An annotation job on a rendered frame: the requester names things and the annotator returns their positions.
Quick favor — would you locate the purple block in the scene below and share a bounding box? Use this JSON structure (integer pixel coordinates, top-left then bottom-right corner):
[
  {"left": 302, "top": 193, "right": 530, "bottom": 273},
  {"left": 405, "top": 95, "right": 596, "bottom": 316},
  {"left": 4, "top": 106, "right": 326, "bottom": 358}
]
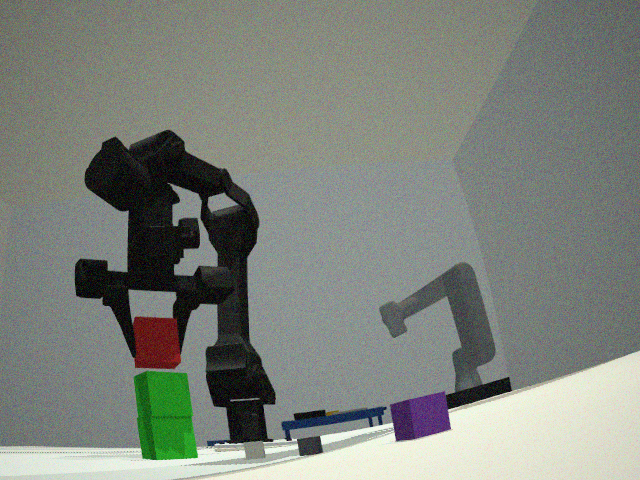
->
[{"left": 390, "top": 391, "right": 451, "bottom": 441}]

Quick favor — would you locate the red block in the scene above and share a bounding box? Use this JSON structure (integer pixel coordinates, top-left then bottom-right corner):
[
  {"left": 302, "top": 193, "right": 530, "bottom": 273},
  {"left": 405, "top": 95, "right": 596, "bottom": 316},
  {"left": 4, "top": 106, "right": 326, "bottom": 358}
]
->
[{"left": 133, "top": 317, "right": 181, "bottom": 369}]

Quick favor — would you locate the green block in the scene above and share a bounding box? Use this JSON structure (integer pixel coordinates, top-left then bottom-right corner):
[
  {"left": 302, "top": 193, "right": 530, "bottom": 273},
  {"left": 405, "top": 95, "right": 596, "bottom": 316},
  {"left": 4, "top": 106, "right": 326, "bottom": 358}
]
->
[
  {"left": 134, "top": 371, "right": 193, "bottom": 418},
  {"left": 137, "top": 416, "right": 198, "bottom": 460}
]

